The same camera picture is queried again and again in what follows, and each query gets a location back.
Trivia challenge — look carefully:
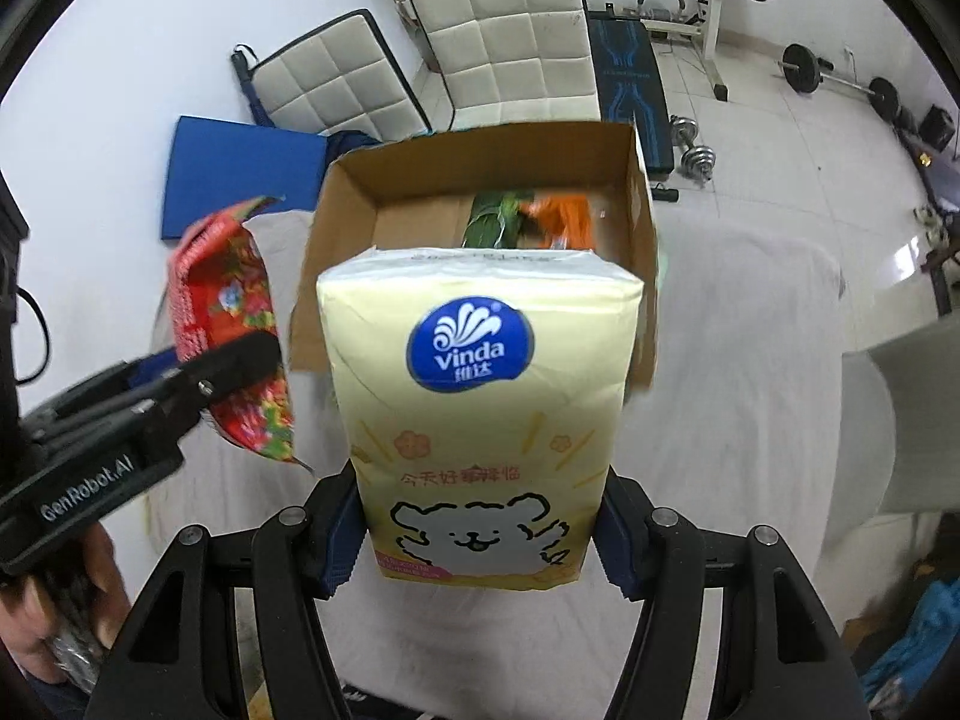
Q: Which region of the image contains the red floral fabric pouch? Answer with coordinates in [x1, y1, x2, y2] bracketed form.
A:
[163, 195, 320, 475]

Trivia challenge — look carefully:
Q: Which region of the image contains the small white quilted cushion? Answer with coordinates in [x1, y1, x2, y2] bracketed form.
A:
[251, 9, 434, 140]

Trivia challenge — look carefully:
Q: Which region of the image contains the brown cardboard box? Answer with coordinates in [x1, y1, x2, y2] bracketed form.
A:
[289, 120, 662, 392]

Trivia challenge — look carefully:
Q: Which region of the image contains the light grey curved seat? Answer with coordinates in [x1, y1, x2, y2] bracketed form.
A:
[829, 313, 960, 550]

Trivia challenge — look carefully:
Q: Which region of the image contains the yellow tissue pack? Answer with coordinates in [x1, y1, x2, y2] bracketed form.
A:
[315, 246, 646, 592]

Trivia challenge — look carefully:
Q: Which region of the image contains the green soft item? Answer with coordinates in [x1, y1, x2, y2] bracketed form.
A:
[461, 191, 535, 250]

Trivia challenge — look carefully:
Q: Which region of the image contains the orange soft item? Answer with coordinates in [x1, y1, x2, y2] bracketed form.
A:
[521, 193, 599, 252]

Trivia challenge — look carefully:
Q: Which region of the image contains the blue cloth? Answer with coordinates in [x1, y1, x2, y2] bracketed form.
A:
[859, 577, 960, 715]

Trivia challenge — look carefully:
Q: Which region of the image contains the black and blue weight bench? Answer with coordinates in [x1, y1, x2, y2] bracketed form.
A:
[585, 9, 677, 185]

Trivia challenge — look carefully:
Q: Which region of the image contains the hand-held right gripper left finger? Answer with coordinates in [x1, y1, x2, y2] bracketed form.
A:
[82, 459, 374, 720]

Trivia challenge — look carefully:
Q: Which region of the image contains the chrome dumbbell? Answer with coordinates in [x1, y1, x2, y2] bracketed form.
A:
[669, 116, 718, 182]

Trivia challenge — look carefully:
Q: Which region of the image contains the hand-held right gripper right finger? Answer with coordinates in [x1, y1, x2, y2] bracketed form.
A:
[595, 465, 872, 720]

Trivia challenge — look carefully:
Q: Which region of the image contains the short barbell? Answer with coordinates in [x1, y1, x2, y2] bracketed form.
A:
[780, 43, 902, 122]

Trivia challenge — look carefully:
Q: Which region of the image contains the large white quilted cushion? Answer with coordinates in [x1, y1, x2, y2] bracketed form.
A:
[405, 0, 602, 133]

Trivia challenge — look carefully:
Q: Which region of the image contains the person's left hand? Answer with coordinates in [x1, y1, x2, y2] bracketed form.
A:
[0, 519, 134, 695]

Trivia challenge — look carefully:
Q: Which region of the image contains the white barbell rack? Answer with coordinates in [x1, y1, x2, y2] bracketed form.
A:
[637, 0, 732, 103]

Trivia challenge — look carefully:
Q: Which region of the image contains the small black box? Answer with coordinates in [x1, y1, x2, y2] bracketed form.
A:
[921, 103, 958, 152]

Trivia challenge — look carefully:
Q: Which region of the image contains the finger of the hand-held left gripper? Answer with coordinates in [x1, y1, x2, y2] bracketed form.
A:
[146, 331, 286, 432]
[112, 349, 185, 397]

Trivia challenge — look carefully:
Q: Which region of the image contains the blue foam mat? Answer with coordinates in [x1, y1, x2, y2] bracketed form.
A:
[159, 115, 336, 242]

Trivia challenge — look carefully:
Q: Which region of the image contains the black cable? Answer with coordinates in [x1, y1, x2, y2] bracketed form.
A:
[13, 289, 52, 385]

